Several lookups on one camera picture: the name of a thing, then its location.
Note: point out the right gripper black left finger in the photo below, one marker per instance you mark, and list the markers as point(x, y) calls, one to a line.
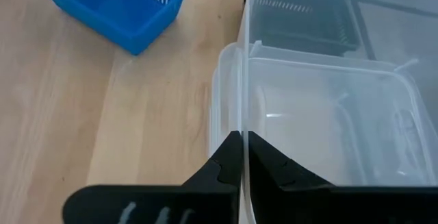
point(154, 205)

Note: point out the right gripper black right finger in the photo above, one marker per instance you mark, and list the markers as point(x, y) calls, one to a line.
point(325, 205)

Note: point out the black slotted plastic basket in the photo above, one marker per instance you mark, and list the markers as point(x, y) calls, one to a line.
point(301, 25)

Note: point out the clear plastic storage bin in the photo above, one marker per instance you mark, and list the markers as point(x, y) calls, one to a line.
point(393, 32)
point(226, 97)

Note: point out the blue slotted plastic basket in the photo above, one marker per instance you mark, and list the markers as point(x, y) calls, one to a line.
point(119, 11)

